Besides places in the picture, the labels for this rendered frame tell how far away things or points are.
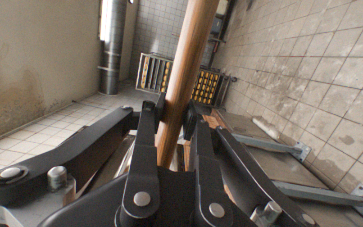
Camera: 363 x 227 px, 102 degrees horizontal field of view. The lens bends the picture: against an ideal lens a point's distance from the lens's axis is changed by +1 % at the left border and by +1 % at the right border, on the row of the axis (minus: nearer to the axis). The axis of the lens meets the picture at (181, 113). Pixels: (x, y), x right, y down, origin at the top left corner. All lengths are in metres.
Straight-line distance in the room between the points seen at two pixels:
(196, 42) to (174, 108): 0.07
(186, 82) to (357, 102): 1.37
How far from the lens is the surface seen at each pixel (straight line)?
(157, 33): 5.22
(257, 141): 1.35
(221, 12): 4.73
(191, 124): 0.15
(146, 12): 5.35
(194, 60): 0.17
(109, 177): 1.47
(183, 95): 0.17
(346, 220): 1.17
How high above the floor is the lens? 1.19
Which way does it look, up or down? 7 degrees down
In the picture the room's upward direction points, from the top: 77 degrees counter-clockwise
